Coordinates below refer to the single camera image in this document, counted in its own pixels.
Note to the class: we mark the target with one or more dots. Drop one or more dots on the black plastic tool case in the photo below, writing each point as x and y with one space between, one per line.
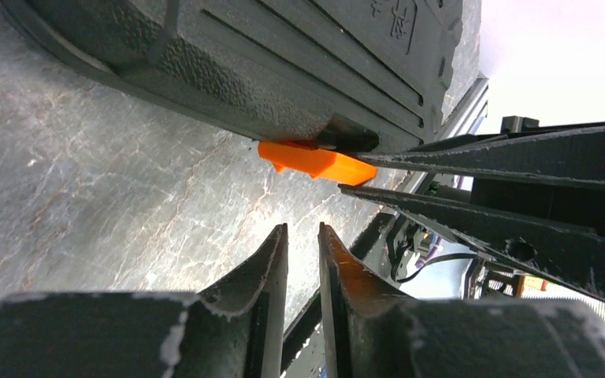
350 76

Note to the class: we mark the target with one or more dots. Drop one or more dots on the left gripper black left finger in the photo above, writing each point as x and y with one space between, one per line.
233 328

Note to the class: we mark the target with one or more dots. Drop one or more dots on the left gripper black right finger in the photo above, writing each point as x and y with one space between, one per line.
541 338

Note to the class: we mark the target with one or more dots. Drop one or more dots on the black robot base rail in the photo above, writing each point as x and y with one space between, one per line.
358 325

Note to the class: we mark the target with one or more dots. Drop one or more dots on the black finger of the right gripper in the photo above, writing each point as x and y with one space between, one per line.
569 156
564 254

